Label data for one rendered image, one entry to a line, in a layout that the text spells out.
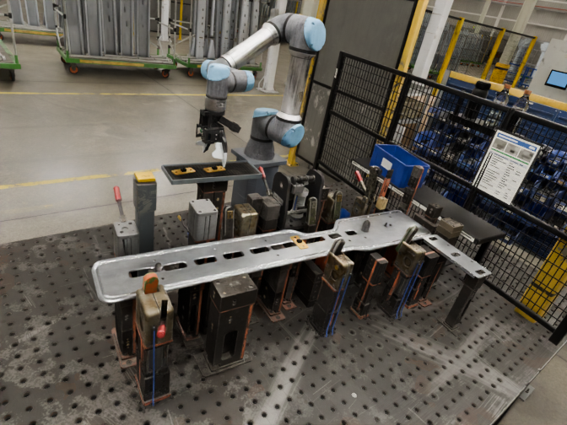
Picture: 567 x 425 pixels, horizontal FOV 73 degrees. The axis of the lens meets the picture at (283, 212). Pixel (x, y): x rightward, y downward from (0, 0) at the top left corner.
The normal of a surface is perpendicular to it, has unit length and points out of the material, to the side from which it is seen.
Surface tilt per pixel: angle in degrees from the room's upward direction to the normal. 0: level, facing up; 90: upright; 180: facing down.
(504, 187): 90
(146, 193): 90
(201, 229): 90
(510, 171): 90
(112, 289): 0
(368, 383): 0
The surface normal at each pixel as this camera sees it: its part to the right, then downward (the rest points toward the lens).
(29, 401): 0.18, -0.86
